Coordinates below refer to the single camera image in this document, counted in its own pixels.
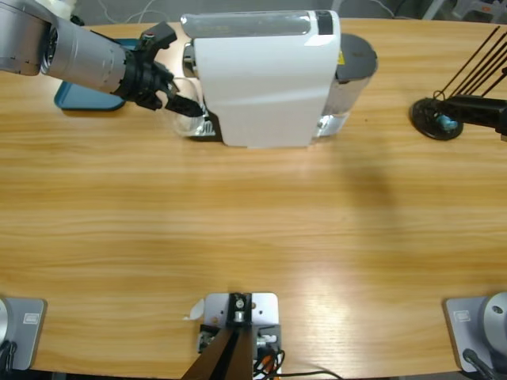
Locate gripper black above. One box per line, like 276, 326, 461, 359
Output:
112, 47, 203, 118

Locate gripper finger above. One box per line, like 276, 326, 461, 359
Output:
441, 95, 507, 136

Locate clear drinking glass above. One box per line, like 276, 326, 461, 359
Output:
160, 76, 212, 139

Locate grey coffee machine lever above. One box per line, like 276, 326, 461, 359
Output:
180, 10, 314, 37

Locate white capsule coffee machine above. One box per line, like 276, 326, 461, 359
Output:
180, 9, 352, 150

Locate metal drip tray grate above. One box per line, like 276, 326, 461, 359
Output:
180, 102, 221, 143

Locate black capsule holder with rods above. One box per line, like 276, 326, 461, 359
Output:
410, 25, 507, 142

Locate teal plastic tray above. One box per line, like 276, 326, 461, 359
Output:
53, 37, 146, 112

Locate white rack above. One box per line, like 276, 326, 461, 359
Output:
419, 0, 507, 23

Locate water tank with dark lid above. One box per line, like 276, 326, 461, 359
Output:
324, 33, 379, 120

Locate white plastic bag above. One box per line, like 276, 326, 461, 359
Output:
41, 0, 78, 19

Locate white tape tab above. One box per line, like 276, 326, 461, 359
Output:
181, 298, 206, 321

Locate white floor cable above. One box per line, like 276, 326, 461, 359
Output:
97, 0, 181, 25

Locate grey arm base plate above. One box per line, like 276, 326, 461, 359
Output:
442, 291, 507, 373
0, 297, 48, 371

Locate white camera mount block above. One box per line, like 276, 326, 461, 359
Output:
197, 291, 283, 377

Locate black base cable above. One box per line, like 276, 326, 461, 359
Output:
0, 340, 17, 371
462, 348, 496, 380

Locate dark camera post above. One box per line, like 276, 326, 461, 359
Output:
185, 291, 254, 380

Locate black cable at mount block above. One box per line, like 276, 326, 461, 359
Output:
253, 348, 341, 380

